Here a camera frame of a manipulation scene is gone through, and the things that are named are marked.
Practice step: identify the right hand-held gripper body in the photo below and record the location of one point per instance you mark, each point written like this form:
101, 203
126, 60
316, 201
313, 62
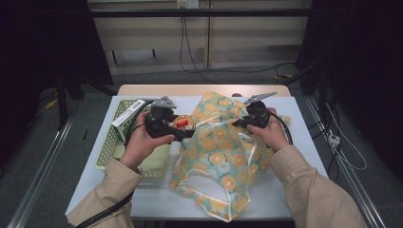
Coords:
258, 114

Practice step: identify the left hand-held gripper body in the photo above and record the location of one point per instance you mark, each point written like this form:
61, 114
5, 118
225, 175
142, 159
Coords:
158, 123

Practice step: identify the round tin with red label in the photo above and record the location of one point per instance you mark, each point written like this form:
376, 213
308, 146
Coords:
184, 122

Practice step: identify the long white and green box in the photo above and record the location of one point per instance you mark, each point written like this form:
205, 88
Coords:
125, 118

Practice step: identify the orange fruit print cloth bag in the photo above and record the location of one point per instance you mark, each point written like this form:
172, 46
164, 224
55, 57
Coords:
218, 145

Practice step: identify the pale green perforated plastic basket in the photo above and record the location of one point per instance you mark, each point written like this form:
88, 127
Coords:
109, 148

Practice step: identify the person's right hand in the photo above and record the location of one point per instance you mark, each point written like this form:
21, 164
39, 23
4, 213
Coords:
272, 134

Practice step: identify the person's left hand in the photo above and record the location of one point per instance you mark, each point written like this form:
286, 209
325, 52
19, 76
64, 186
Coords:
139, 145

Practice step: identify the black metal stand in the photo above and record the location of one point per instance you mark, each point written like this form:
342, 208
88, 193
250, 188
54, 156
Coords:
62, 104
322, 95

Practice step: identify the white table mat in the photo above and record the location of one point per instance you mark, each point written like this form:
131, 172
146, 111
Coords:
158, 202

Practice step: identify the white power strip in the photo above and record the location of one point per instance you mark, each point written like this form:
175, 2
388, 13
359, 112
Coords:
334, 139

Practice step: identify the black horizontal bar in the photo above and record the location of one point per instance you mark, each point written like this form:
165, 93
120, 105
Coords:
253, 12

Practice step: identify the black curtain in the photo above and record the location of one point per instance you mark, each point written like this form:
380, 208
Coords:
38, 47
364, 63

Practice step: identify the white wall socket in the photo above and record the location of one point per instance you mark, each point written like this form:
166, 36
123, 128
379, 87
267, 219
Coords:
187, 3

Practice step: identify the grey metal floor rail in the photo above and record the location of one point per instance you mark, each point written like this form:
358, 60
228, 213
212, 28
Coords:
358, 190
38, 177

